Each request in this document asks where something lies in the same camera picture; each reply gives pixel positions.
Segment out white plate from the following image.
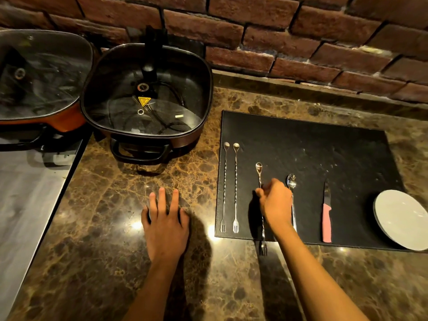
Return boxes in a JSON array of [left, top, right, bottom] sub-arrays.
[[373, 189, 428, 252]]

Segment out person's left hand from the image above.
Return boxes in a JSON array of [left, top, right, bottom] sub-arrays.
[[141, 187, 190, 263]]

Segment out black power cable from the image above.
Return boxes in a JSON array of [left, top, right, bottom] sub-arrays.
[[122, 81, 186, 131]]

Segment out plain steel spoon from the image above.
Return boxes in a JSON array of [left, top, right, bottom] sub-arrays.
[[286, 173, 298, 233]]

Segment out glass lid with black knob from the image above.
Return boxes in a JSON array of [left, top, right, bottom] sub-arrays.
[[82, 25, 213, 137]]

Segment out person's left forearm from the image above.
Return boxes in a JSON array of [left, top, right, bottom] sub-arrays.
[[122, 255, 188, 321]]

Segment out pink-handled knife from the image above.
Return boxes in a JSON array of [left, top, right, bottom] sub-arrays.
[[322, 179, 333, 244]]

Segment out black electric pot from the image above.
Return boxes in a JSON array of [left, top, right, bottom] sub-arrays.
[[80, 43, 214, 166]]

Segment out grey metal counter panel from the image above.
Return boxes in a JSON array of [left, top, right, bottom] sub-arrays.
[[0, 136, 88, 319]]

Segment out person's right forearm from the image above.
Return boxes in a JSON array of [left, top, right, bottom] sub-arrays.
[[272, 224, 370, 321]]

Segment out person's right hand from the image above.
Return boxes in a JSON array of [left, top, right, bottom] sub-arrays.
[[255, 178, 295, 235]]

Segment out glass lid with steel rim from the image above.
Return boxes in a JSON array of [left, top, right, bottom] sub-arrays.
[[0, 29, 94, 121]]

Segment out black placemat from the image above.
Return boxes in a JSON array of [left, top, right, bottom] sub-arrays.
[[214, 110, 412, 253]]

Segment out twisted steel bar spoon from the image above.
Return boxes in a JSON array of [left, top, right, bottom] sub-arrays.
[[255, 162, 268, 257], [220, 142, 230, 233], [232, 142, 241, 234]]

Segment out orange electric pot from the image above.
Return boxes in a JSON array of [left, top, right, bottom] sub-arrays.
[[0, 29, 95, 153]]

